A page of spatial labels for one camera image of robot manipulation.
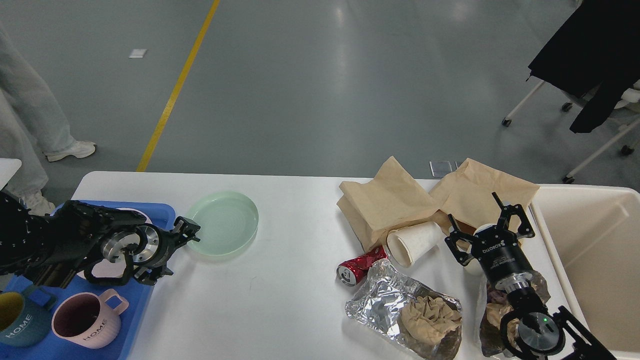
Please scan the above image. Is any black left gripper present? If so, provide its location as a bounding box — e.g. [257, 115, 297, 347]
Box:
[127, 216, 201, 286]

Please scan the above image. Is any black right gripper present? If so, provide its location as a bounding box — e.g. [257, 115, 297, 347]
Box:
[445, 191, 536, 291]

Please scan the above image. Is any green plate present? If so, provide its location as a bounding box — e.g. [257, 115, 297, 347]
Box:
[185, 191, 259, 256]

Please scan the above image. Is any pink mug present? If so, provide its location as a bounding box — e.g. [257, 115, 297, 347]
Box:
[51, 288, 130, 349]

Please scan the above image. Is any dark teal mug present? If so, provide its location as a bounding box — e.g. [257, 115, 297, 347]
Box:
[0, 285, 58, 347]

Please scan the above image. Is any foil bag under right arm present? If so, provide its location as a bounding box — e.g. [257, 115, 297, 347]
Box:
[475, 271, 551, 360]

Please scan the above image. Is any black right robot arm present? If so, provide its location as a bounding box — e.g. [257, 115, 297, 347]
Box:
[445, 193, 615, 360]

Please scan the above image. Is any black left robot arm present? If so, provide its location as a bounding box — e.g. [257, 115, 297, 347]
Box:
[0, 193, 201, 289]

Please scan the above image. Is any white paper cup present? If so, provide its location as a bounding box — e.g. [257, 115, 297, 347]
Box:
[464, 223, 494, 277]
[386, 221, 445, 268]

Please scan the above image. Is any right brown paper bag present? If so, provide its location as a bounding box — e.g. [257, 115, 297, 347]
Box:
[429, 158, 540, 229]

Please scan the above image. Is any brown paper bag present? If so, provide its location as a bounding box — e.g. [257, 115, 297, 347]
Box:
[337, 156, 439, 253]
[429, 158, 540, 229]

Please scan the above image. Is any pink plate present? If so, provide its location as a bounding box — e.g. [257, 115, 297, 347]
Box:
[76, 207, 152, 280]

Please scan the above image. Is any beige plastic bin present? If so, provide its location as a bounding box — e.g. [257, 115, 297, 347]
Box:
[532, 184, 640, 360]

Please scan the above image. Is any foil wrapper with napkin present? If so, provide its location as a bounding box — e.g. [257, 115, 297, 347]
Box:
[345, 259, 463, 360]

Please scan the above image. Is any left brown paper bag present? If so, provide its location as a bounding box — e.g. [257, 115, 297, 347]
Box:
[337, 156, 439, 253]

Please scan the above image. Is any crushed red soda can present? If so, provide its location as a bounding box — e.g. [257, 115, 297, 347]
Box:
[336, 245, 387, 287]

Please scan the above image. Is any person in light trousers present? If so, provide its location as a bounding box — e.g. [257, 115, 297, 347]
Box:
[0, 29, 97, 216]

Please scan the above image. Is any black jacket on chair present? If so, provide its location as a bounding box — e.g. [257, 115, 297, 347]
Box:
[528, 0, 640, 133]

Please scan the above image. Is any white rolling chair frame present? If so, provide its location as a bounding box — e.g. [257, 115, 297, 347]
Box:
[501, 80, 640, 188]

